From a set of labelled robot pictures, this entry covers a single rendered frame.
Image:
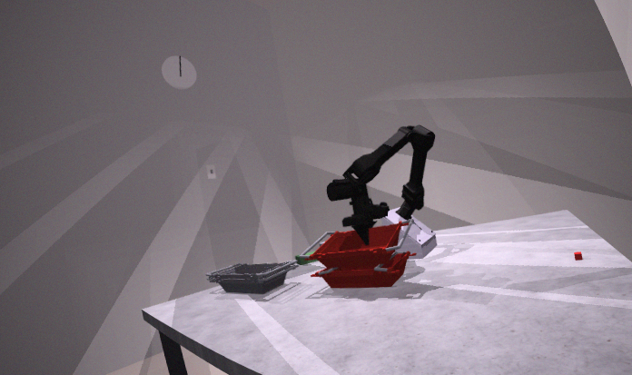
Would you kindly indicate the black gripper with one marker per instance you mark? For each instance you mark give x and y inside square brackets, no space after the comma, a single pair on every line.
[359,222]

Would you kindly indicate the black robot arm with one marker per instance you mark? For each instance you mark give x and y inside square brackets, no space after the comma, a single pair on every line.
[368,166]

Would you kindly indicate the light green box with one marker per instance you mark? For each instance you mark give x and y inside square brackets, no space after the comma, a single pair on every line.
[302,261]

